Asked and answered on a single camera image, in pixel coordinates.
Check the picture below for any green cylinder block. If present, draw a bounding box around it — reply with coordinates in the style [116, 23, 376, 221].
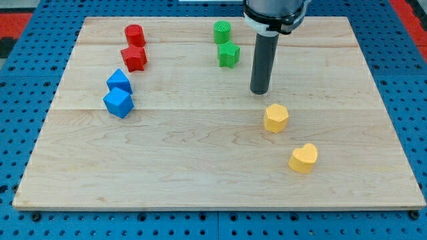
[213, 20, 231, 44]

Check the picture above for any blue cube block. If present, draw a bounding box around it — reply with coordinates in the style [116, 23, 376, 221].
[103, 87, 134, 119]

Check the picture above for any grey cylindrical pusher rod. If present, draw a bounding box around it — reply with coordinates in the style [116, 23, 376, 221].
[250, 33, 279, 95]

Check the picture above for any red cylinder block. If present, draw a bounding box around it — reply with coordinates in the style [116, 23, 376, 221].
[124, 24, 145, 47]

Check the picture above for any yellow heart block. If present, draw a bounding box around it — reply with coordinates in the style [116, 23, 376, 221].
[288, 143, 318, 174]

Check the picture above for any green star block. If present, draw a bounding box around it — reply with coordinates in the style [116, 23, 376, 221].
[217, 41, 240, 69]

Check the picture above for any yellow hexagon block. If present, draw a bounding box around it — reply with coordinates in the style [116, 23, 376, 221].
[264, 103, 289, 133]

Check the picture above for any wooden board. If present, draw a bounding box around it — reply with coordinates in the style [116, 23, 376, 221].
[13, 17, 426, 211]

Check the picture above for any blue triangular block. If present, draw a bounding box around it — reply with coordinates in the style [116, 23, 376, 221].
[106, 69, 133, 94]

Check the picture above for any red star block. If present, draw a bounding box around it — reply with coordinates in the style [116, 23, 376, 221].
[121, 45, 147, 72]

